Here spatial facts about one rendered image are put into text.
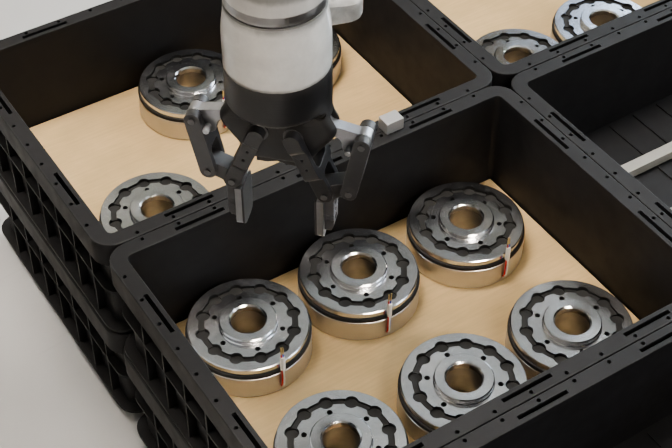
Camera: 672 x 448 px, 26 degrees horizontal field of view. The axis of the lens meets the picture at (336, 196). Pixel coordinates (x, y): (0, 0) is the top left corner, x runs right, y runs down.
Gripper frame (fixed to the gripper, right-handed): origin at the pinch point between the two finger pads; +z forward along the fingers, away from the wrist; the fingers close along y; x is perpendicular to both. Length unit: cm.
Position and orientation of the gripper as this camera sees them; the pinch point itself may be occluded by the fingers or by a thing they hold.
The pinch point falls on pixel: (283, 207)
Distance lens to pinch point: 108.9
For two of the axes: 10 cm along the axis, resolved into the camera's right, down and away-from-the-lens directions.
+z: 0.0, 7.2, 6.9
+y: 9.7, 1.6, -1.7
